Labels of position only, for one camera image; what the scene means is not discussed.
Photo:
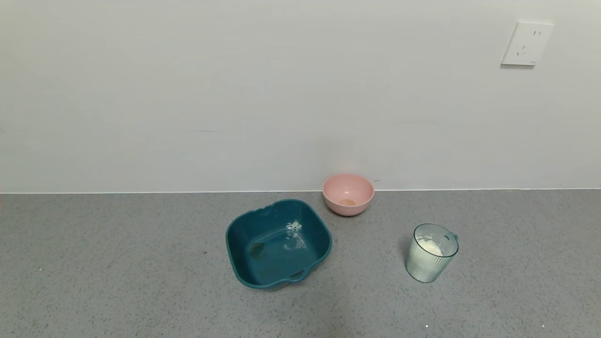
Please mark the pink bowl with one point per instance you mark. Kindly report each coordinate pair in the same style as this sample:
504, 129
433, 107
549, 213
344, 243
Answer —
335, 204

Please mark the small white powder residue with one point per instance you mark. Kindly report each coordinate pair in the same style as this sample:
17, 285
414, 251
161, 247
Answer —
296, 239

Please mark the teal plastic tray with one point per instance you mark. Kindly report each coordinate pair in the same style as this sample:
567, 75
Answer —
263, 263

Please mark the white wall socket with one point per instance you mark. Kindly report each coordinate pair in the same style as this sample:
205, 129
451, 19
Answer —
527, 43

